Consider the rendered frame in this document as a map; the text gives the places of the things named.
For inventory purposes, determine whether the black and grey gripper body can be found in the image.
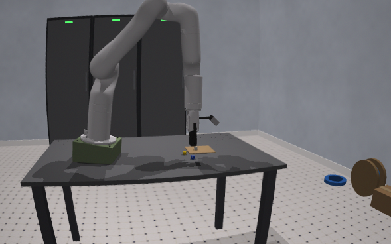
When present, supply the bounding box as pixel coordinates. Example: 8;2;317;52
185;109;201;132

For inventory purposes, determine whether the tan square mat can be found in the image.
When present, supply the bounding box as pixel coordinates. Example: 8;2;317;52
185;145;215;154

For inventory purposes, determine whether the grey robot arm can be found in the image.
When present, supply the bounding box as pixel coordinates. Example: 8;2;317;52
80;0;202;145

